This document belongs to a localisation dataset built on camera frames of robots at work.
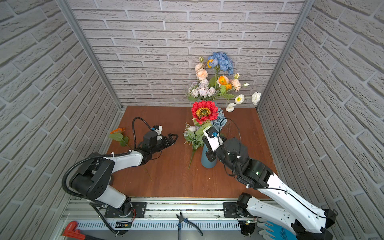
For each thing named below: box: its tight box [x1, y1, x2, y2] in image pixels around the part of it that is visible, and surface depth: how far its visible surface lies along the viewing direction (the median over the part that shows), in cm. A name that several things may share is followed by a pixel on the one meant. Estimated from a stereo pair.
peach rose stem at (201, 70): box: [195, 56, 208, 81], surface depth 91 cm
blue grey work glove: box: [256, 220, 298, 240], surface depth 69 cm
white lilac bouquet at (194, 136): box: [182, 122, 205, 170], surface depth 97 cm
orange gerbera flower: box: [109, 128, 131, 150], surface depth 99 cm
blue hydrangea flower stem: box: [207, 52, 234, 89], surface depth 84 cm
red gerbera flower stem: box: [191, 100, 219, 132], surface depth 49 cm
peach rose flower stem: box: [220, 73, 242, 96], surface depth 81 cm
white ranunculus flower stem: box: [226, 83, 262, 112], surface depth 71 cm
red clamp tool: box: [63, 221, 86, 240], surface depth 68 cm
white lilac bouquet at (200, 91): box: [187, 79, 216, 102], surface depth 87 cm
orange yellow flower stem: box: [207, 59, 232, 91], surface depth 81 cm
